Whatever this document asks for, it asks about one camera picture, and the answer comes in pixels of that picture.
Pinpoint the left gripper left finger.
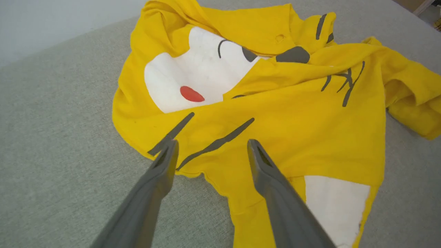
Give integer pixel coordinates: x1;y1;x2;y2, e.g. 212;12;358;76
90;139;180;248

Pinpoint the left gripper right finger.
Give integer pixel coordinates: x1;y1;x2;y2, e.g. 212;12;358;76
247;139;337;248

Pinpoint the yellow printed garment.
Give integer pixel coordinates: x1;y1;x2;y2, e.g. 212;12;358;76
112;0;441;248

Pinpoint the grey fabric sofa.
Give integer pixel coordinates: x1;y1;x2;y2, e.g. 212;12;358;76
0;0;441;248

